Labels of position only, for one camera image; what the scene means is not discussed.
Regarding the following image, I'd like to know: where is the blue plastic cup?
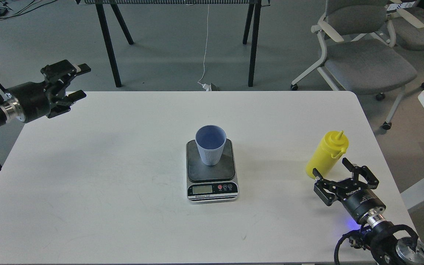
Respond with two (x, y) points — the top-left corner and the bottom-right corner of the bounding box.
(195, 125), (227, 166)

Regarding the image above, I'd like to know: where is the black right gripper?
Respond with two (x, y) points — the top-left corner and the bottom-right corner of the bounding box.
(312, 158), (386, 225)

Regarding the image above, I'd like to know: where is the grey office chair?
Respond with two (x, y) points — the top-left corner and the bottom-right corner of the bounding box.
(291, 0), (417, 130)
(388, 0), (424, 89)

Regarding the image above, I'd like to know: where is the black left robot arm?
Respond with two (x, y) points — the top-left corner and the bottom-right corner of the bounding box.
(0, 59), (91, 126)

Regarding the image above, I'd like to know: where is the digital kitchen scale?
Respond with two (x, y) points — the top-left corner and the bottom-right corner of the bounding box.
(186, 139), (239, 204)

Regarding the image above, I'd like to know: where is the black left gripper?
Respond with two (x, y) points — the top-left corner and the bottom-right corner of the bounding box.
(4, 59), (91, 123)

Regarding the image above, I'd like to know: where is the white hanging cable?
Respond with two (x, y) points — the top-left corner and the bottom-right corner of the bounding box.
(197, 3), (212, 91)

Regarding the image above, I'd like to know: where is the yellow squeeze bottle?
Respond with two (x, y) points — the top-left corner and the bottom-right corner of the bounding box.
(305, 131), (349, 179)

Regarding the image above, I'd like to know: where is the black legged background table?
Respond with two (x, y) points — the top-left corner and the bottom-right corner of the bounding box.
(75, 0), (271, 88)

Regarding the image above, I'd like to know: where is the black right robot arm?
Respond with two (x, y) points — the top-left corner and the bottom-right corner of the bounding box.
(313, 158), (424, 265)

